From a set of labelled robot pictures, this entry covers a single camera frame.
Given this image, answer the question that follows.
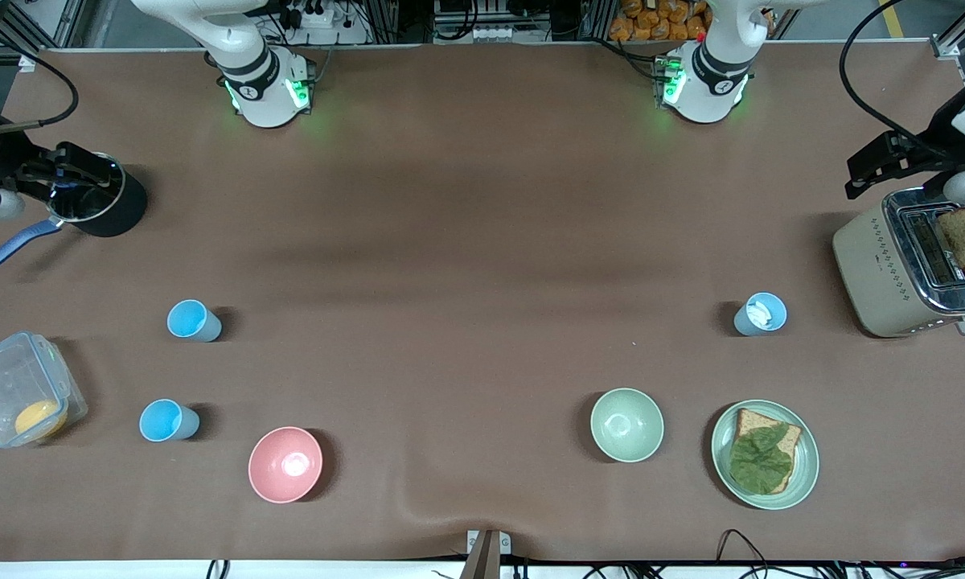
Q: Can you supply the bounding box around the light blue plastic cup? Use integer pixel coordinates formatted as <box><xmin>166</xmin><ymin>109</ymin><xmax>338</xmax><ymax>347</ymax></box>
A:
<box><xmin>166</xmin><ymin>299</ymin><xmax>223</xmax><ymax>343</ymax></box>
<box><xmin>138</xmin><ymin>399</ymin><xmax>201</xmax><ymax>443</ymax></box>
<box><xmin>733</xmin><ymin>292</ymin><xmax>788</xmax><ymax>337</ymax></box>

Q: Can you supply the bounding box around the beige and chrome toaster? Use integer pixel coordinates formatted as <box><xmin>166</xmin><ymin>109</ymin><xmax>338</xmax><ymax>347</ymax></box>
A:
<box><xmin>832</xmin><ymin>187</ymin><xmax>965</xmax><ymax>339</ymax></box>

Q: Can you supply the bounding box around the clear plastic food container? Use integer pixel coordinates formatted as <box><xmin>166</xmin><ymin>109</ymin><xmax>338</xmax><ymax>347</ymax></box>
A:
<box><xmin>0</xmin><ymin>331</ymin><xmax>89</xmax><ymax>449</ymax></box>

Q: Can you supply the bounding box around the orange round food piece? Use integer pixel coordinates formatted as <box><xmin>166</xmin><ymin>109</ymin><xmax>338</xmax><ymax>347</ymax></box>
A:
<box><xmin>14</xmin><ymin>400</ymin><xmax>69</xmax><ymax>439</ymax></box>

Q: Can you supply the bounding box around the bag of orange snacks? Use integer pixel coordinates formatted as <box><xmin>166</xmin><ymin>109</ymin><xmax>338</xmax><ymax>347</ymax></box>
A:
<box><xmin>609</xmin><ymin>0</ymin><xmax>708</xmax><ymax>43</ymax></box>

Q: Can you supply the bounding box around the brown bread slice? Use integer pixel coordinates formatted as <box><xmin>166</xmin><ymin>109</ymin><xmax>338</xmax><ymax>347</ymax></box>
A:
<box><xmin>729</xmin><ymin>408</ymin><xmax>803</xmax><ymax>495</ymax></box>

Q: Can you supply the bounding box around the white power strip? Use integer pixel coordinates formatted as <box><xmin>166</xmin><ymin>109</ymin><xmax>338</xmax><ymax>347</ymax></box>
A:
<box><xmin>277</xmin><ymin>0</ymin><xmax>371</xmax><ymax>45</ymax></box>

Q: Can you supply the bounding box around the pale green plate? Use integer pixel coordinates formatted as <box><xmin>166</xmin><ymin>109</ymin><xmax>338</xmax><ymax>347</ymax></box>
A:
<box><xmin>710</xmin><ymin>399</ymin><xmax>820</xmax><ymax>511</ymax></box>

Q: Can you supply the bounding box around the green lettuce leaf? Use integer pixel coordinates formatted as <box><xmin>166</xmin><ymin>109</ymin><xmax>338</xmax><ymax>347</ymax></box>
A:
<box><xmin>729</xmin><ymin>424</ymin><xmax>795</xmax><ymax>493</ymax></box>

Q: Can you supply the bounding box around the pale green bowl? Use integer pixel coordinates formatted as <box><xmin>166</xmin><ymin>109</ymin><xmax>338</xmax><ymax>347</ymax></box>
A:
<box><xmin>589</xmin><ymin>388</ymin><xmax>666</xmax><ymax>464</ymax></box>

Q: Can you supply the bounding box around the pink bowl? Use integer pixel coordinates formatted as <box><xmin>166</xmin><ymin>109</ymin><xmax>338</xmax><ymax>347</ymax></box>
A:
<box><xmin>248</xmin><ymin>426</ymin><xmax>324</xmax><ymax>505</ymax></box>

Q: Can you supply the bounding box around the black pot with blue handle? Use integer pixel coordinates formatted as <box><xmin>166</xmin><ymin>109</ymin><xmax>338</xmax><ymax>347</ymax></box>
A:
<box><xmin>0</xmin><ymin>151</ymin><xmax>149</xmax><ymax>277</ymax></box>

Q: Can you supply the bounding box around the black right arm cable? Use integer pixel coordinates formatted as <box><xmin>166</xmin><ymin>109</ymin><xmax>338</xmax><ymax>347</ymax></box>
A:
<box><xmin>0</xmin><ymin>24</ymin><xmax>80</xmax><ymax>134</ymax></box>

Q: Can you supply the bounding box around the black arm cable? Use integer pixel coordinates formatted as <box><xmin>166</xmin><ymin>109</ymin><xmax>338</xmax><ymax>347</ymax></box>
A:
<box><xmin>839</xmin><ymin>0</ymin><xmax>946</xmax><ymax>158</ymax></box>
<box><xmin>0</xmin><ymin>24</ymin><xmax>80</xmax><ymax>134</ymax></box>

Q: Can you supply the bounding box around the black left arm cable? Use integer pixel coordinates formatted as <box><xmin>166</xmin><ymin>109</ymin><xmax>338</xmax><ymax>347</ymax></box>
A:
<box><xmin>839</xmin><ymin>0</ymin><xmax>946</xmax><ymax>158</ymax></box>

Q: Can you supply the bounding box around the aluminium frame rail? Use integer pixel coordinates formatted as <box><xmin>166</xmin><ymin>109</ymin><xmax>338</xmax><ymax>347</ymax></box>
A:
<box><xmin>933</xmin><ymin>0</ymin><xmax>965</xmax><ymax>61</ymax></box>

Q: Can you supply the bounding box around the black looped cable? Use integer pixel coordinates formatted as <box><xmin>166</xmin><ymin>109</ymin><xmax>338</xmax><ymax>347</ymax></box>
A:
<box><xmin>716</xmin><ymin>528</ymin><xmax>773</xmax><ymax>579</ymax></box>

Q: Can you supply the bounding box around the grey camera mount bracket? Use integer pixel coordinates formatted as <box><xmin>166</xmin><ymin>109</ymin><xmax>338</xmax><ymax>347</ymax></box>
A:
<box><xmin>466</xmin><ymin>529</ymin><xmax>512</xmax><ymax>579</ymax></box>

